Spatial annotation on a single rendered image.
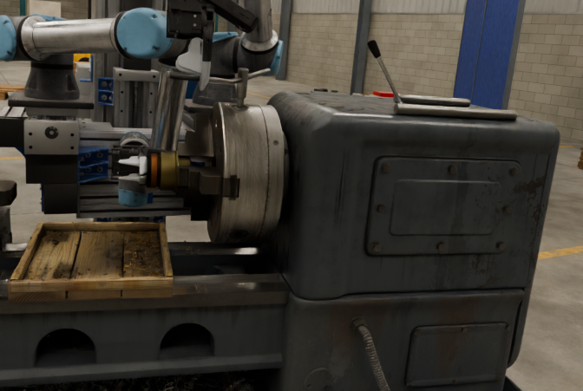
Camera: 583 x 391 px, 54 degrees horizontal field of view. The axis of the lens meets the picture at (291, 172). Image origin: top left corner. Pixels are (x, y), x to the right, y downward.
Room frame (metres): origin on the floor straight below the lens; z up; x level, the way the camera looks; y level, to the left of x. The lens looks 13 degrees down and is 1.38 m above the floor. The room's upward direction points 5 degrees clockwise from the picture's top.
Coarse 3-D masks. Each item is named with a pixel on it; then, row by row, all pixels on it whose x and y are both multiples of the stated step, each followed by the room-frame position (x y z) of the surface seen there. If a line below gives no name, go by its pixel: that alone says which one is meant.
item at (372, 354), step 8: (352, 320) 1.14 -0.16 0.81; (360, 320) 1.13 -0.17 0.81; (352, 328) 1.13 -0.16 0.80; (360, 328) 1.11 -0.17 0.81; (368, 336) 1.09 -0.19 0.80; (368, 344) 1.08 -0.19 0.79; (368, 352) 1.08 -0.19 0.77; (376, 352) 1.08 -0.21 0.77; (376, 360) 1.07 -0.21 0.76; (376, 368) 1.06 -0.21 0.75; (376, 376) 1.06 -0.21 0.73; (384, 384) 1.06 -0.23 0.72
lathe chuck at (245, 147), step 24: (216, 120) 1.26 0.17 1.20; (240, 120) 1.19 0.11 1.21; (264, 120) 1.21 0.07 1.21; (216, 144) 1.23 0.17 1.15; (240, 144) 1.14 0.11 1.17; (264, 144) 1.16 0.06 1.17; (240, 168) 1.12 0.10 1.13; (264, 168) 1.14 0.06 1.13; (240, 192) 1.12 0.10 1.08; (264, 192) 1.13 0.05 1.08; (216, 216) 1.17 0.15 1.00; (240, 216) 1.13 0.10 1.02; (264, 216) 1.14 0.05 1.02; (216, 240) 1.17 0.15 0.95; (240, 240) 1.19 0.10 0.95
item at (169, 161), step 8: (176, 152) 1.23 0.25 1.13; (152, 160) 1.20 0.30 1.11; (160, 160) 1.21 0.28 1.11; (168, 160) 1.20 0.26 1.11; (176, 160) 1.20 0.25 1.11; (184, 160) 1.23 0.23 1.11; (152, 168) 1.19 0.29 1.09; (160, 168) 1.20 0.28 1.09; (168, 168) 1.19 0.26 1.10; (176, 168) 1.19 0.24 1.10; (152, 176) 1.19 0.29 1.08; (160, 176) 1.19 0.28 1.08; (168, 176) 1.19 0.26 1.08; (176, 176) 1.19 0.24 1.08; (152, 184) 1.19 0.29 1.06; (160, 184) 1.19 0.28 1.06; (168, 184) 1.20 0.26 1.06; (176, 184) 1.19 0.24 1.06
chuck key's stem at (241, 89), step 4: (240, 68) 1.21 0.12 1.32; (244, 68) 1.22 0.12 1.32; (240, 72) 1.21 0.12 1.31; (244, 72) 1.21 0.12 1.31; (240, 76) 1.21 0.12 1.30; (244, 76) 1.21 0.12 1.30; (244, 80) 1.21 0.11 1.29; (240, 84) 1.21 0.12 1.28; (244, 84) 1.22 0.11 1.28; (240, 88) 1.22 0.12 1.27; (244, 88) 1.22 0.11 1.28; (236, 92) 1.23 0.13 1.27; (240, 92) 1.22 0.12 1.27; (244, 92) 1.22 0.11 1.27; (236, 96) 1.23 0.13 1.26; (240, 96) 1.22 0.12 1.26; (244, 96) 1.22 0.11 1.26; (240, 100) 1.23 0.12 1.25; (240, 104) 1.23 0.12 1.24; (240, 108) 1.23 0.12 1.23
